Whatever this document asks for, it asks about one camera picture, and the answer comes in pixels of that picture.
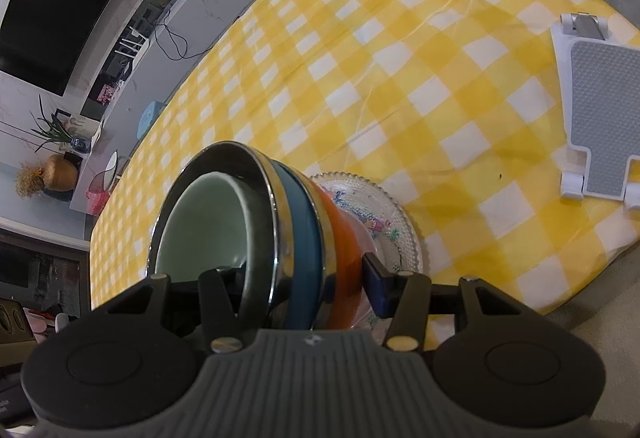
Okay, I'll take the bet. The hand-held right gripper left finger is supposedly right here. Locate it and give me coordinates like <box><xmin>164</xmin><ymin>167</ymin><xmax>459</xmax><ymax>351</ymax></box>
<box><xmin>70</xmin><ymin>267</ymin><xmax>253</xmax><ymax>355</ymax></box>

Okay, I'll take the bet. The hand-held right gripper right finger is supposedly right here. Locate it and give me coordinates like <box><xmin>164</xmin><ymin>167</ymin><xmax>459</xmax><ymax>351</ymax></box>
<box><xmin>361</xmin><ymin>253</ymin><xmax>551</xmax><ymax>351</ymax></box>

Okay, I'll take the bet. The orange steel bowl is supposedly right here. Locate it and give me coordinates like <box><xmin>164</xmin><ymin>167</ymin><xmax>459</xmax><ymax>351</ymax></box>
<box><xmin>300</xmin><ymin>175</ymin><xmax>375</xmax><ymax>331</ymax></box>

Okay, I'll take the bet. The white fruit print plate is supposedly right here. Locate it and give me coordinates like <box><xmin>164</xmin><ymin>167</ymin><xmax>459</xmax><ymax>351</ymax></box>
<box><xmin>322</xmin><ymin>188</ymin><xmax>401</xmax><ymax>263</ymax></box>

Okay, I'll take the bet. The clear printed glass plate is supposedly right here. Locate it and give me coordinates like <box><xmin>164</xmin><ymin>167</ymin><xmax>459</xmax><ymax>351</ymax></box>
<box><xmin>309</xmin><ymin>172</ymin><xmax>425</xmax><ymax>331</ymax></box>

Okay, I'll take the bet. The green ceramic bowl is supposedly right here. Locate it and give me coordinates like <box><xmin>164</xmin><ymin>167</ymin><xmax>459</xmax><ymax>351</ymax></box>
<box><xmin>152</xmin><ymin>172</ymin><xmax>261</xmax><ymax>283</ymax></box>

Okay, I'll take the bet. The blue steel bowl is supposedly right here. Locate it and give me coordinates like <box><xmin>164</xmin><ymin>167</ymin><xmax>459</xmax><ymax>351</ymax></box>
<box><xmin>145</xmin><ymin>143</ymin><xmax>326</xmax><ymax>331</ymax></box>

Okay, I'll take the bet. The pink plastic toy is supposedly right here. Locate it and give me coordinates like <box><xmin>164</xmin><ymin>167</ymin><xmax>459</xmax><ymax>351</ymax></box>
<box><xmin>85</xmin><ymin>188</ymin><xmax>113</xmax><ymax>216</ymax></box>

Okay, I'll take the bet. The white low chair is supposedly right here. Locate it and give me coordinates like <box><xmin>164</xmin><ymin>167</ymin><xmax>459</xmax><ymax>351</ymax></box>
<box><xmin>102</xmin><ymin>150</ymin><xmax>131</xmax><ymax>191</ymax></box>

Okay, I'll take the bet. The dark furniture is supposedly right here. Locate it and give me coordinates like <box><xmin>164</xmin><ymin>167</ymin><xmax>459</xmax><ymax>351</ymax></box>
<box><xmin>0</xmin><ymin>228</ymin><xmax>91</xmax><ymax>419</ymax></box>

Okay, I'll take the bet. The light blue stool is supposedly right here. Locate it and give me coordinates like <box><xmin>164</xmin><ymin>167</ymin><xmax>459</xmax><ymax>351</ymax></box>
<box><xmin>136</xmin><ymin>102</ymin><xmax>163</xmax><ymax>139</ymax></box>

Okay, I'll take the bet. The brown vase with dried plant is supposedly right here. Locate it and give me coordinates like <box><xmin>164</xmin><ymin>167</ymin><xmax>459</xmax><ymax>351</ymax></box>
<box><xmin>14</xmin><ymin>154</ymin><xmax>80</xmax><ymax>199</ymax></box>

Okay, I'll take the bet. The yellow checked tablecloth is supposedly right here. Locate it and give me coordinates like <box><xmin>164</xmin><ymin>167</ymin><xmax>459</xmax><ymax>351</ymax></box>
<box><xmin>89</xmin><ymin>0</ymin><xmax>640</xmax><ymax>349</ymax></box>

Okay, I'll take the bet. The green plant in blue vase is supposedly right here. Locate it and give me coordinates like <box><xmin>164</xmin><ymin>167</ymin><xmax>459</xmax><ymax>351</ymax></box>
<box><xmin>30</xmin><ymin>95</ymin><xmax>93</xmax><ymax>153</ymax></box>

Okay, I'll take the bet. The white router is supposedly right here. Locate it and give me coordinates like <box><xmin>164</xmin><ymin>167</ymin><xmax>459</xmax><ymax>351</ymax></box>
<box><xmin>116</xmin><ymin>25</ymin><xmax>151</xmax><ymax>63</ymax></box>

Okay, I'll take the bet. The white grey phone stand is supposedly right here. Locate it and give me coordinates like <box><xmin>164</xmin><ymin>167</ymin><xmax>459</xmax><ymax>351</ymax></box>
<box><xmin>550</xmin><ymin>12</ymin><xmax>640</xmax><ymax>209</ymax></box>

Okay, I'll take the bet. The white marble media console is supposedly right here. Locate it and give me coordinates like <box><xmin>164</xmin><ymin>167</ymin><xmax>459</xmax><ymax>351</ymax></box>
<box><xmin>70</xmin><ymin>0</ymin><xmax>356</xmax><ymax>213</ymax></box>

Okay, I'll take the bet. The black television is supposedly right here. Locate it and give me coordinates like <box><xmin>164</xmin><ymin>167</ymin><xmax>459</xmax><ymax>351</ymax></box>
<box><xmin>0</xmin><ymin>0</ymin><xmax>153</xmax><ymax>97</ymax></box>

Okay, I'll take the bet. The black cable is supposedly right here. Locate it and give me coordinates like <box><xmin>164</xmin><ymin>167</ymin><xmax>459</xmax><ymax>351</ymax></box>
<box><xmin>152</xmin><ymin>5</ymin><xmax>216</xmax><ymax>61</ymax></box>

